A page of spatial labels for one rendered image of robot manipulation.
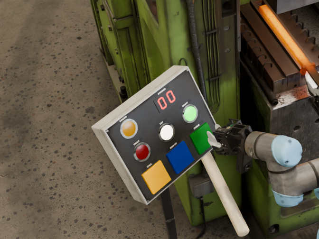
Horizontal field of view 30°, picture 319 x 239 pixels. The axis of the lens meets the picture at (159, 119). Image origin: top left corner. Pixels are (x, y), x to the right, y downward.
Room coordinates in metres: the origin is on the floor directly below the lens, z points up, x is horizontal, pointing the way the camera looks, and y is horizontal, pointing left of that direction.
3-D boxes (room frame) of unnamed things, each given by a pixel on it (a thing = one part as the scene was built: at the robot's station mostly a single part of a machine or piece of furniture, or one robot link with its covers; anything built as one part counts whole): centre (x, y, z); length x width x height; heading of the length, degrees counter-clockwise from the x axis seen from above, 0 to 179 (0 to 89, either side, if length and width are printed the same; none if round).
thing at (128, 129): (1.13, 0.09, 1.16); 0.05 x 0.03 x 0.04; 101
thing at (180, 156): (1.12, -0.04, 1.01); 0.07 x 0.05 x 0.07; 126
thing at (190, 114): (1.21, -0.10, 1.09); 0.05 x 0.03 x 0.04; 101
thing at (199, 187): (1.46, -0.13, 0.36); 0.09 x 0.07 x 0.12; 101
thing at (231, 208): (1.25, -0.18, 0.62); 0.44 x 0.05 x 0.05; 11
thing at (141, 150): (1.10, 0.07, 1.09); 0.05 x 0.03 x 0.04; 101
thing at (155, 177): (1.06, 0.04, 1.01); 0.07 x 0.05 x 0.07; 126
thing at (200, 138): (1.18, -0.12, 1.01); 0.07 x 0.05 x 0.07; 126
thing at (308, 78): (1.35, -0.52, 0.98); 0.09 x 0.03 x 0.06; 14
